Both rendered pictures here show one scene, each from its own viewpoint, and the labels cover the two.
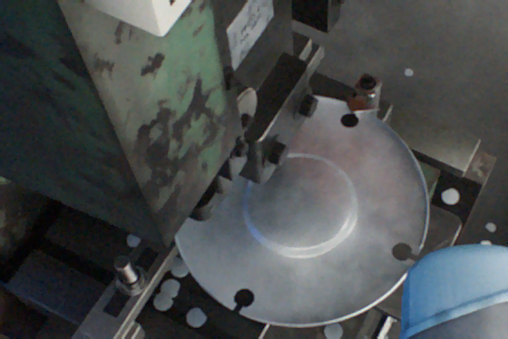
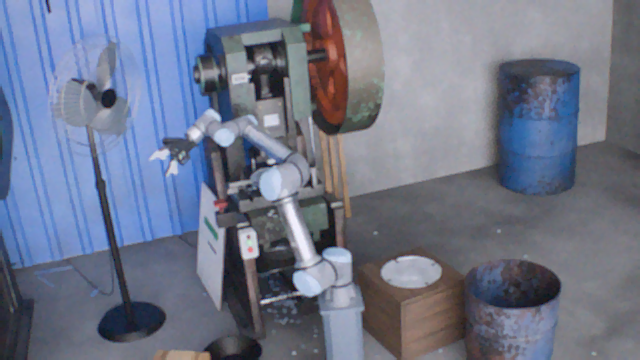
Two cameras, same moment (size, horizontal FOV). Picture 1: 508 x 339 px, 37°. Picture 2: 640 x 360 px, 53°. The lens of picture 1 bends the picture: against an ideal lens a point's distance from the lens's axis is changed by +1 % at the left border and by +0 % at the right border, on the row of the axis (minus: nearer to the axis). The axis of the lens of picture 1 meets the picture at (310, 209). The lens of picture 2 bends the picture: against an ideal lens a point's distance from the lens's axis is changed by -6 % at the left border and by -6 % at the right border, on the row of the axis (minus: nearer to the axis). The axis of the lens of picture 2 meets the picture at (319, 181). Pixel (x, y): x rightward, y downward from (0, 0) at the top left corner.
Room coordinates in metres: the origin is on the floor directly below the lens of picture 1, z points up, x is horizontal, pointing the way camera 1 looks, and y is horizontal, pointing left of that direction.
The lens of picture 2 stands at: (-1.74, -2.33, 2.01)
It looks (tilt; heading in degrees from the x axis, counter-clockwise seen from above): 22 degrees down; 44
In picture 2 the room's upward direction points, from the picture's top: 5 degrees counter-clockwise
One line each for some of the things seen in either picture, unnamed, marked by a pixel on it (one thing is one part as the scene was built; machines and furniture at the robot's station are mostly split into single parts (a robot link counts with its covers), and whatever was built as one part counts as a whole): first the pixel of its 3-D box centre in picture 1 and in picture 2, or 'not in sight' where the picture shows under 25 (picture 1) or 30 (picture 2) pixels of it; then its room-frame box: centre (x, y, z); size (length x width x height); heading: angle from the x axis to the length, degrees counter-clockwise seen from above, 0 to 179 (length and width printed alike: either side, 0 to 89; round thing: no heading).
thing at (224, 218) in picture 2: not in sight; (227, 227); (0.05, 0.06, 0.62); 0.10 x 0.06 x 0.20; 152
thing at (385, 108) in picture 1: (214, 199); (274, 188); (0.44, 0.12, 0.68); 0.45 x 0.30 x 0.06; 152
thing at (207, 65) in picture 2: not in sight; (211, 75); (0.23, 0.26, 1.31); 0.22 x 0.12 x 0.22; 62
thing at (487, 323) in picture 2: not in sight; (510, 328); (0.56, -1.18, 0.24); 0.42 x 0.42 x 0.48
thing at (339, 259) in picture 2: not in sight; (336, 265); (0.08, -0.61, 0.62); 0.13 x 0.12 x 0.14; 178
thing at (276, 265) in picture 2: not in sight; (281, 249); (0.44, 0.13, 0.31); 0.43 x 0.42 x 0.01; 152
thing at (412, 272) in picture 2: not in sight; (411, 271); (0.58, -0.63, 0.35); 0.29 x 0.29 x 0.01
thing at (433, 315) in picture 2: not in sight; (411, 302); (0.58, -0.63, 0.18); 0.40 x 0.38 x 0.35; 70
